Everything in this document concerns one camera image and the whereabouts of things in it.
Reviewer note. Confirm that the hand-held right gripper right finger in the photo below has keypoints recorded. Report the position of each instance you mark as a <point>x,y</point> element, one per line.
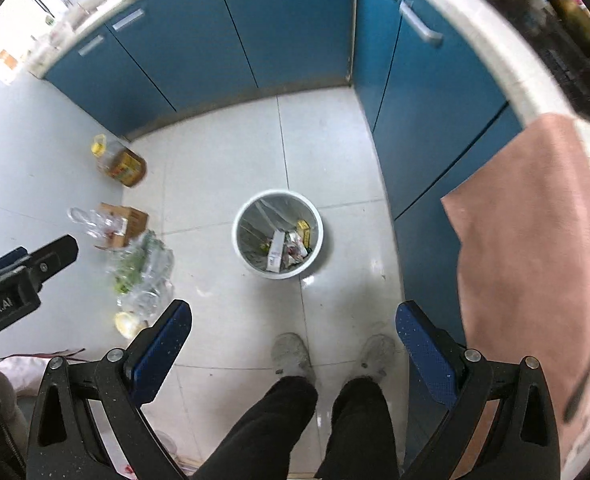
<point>425,352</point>

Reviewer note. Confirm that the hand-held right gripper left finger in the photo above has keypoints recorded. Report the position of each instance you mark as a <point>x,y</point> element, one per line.
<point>162,350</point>

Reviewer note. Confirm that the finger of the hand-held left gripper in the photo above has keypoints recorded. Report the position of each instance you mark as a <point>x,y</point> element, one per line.
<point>55,257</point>
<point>5,265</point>

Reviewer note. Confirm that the white trash bin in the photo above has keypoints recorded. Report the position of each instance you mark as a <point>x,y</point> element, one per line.
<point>242,255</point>

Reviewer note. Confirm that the long white cardboard box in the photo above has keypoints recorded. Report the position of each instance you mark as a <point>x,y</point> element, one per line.
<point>276,250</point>

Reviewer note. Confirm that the red and white snack bag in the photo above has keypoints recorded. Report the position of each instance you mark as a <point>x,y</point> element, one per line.
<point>295,254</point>

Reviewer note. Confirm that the green and yellow box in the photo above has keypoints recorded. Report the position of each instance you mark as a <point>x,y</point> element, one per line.
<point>303,232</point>

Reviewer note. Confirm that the round yellow lid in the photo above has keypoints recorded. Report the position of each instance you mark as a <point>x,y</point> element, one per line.
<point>130,324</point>

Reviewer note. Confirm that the grey fluffy slipper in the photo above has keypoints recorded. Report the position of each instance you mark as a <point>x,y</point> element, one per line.
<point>377,352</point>
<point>290,352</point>

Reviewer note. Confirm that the crumpled clear plastic packaging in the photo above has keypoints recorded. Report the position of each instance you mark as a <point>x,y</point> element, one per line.
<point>92,222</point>

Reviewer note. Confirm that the brown cardboard box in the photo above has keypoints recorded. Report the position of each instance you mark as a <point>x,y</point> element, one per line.
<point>132,220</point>

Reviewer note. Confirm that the yellow cooking oil bottle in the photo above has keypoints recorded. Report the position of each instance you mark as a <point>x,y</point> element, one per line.
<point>122,165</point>

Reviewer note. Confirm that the person's black pants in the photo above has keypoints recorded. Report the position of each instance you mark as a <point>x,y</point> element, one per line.
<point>275,435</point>

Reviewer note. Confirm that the pink cat printed cloth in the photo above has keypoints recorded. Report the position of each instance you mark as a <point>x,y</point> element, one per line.
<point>525,235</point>

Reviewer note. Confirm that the clear bin liner bag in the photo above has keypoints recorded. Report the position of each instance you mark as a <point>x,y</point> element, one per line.
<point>260,220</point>

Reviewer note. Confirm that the blue cabinet under stove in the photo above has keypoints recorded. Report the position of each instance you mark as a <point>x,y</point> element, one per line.
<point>425,110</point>

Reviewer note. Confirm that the blue cabinet under sink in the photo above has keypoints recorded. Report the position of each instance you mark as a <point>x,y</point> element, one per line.
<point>200,45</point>

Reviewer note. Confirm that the black glass gas stove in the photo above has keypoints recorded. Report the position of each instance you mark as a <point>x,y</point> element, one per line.
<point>565,70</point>

